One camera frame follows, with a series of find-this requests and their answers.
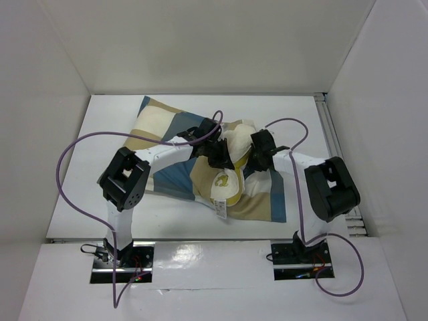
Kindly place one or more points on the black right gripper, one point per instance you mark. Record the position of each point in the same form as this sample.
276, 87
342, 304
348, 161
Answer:
258, 158

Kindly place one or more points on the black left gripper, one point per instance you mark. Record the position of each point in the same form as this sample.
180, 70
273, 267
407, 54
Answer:
223, 160

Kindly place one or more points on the cream yellow-edged pillow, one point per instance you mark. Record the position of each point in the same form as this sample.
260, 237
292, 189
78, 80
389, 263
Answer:
228, 184

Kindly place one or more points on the blue beige striped pillowcase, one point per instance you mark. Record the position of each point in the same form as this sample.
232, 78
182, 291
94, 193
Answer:
249, 194

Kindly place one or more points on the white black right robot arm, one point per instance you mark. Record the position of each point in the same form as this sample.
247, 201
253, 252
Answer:
324, 189

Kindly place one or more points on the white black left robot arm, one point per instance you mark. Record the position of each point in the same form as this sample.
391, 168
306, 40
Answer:
124, 181

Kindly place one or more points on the white pillow care label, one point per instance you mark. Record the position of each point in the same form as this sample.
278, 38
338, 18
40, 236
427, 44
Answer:
220, 206

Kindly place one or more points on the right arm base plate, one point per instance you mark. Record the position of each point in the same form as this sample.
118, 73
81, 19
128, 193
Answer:
290, 264

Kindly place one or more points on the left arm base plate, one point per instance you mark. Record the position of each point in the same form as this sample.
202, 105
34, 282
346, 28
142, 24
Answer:
137, 263

